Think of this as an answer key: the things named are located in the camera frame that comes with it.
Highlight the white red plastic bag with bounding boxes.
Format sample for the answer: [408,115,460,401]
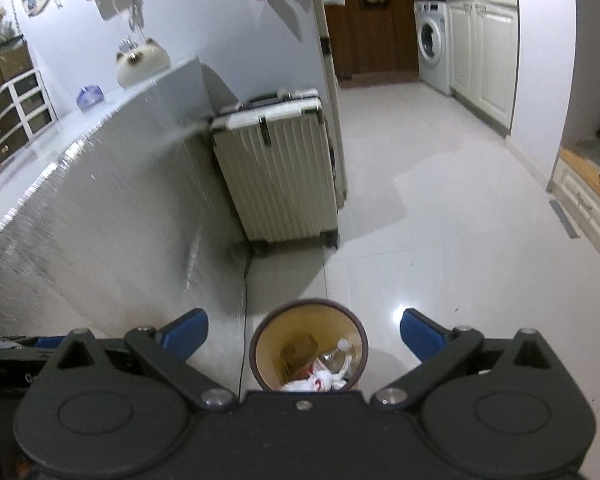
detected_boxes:
[280,367,349,393]

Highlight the brown cardboard piece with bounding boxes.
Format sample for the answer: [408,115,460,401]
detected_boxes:
[280,332,321,376]

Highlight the grey floor strip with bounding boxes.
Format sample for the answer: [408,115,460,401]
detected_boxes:
[550,199,581,241]

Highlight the white platform wooden top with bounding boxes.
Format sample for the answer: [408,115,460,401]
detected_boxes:
[546,146,600,281]

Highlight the beige ribbed suitcase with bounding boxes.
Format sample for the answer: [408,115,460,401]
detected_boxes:
[209,88,341,257]

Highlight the black cable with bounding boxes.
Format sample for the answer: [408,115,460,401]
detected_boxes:
[236,250,254,393]

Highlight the brown wooden door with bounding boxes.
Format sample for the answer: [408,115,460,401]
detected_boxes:
[324,0,421,84]

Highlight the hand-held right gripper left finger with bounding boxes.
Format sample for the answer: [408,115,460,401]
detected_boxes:
[32,308,233,408]

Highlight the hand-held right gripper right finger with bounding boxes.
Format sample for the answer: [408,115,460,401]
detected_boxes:
[370,308,571,408]

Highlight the white drawer cabinet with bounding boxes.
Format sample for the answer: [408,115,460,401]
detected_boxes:
[0,40,58,171]

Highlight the white kitchen cabinets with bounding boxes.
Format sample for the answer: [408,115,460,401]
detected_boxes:
[450,0,518,134]

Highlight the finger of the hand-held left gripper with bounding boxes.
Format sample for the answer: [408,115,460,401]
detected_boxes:
[0,335,68,362]

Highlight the beige trash bin brown rim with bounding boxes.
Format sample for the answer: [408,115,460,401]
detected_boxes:
[249,299,369,393]

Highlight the white washing machine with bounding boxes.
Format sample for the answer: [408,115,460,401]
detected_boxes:
[413,0,453,96]

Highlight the foil-covered white table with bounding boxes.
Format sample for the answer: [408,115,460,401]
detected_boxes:
[0,55,255,346]

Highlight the blue glass dish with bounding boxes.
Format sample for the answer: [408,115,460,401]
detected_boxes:
[76,85,105,112]

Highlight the white cat-shaped jar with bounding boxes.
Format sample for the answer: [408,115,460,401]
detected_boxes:
[116,37,172,88]

